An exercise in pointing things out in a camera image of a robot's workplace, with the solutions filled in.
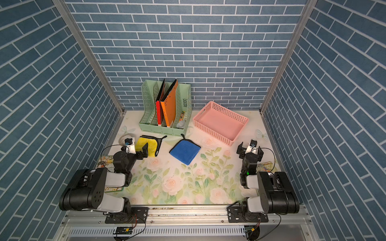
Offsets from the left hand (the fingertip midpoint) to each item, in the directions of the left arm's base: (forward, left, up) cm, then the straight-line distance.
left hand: (143, 142), depth 89 cm
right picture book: (-11, -74, -9) cm, 75 cm away
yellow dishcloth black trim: (+4, -4, -9) cm, 11 cm away
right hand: (-2, -66, +1) cm, 66 cm away
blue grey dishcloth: (-1, -25, -8) cm, 27 cm away
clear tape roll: (+6, +18, -8) cm, 20 cm away
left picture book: (-8, +23, -10) cm, 26 cm away
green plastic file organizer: (+25, +5, -10) cm, 27 cm away
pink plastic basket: (+23, -53, -8) cm, 58 cm away
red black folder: (+14, -10, +17) cm, 25 cm away
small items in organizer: (+23, -21, -8) cm, 33 cm away
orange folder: (+14, -16, +19) cm, 28 cm away
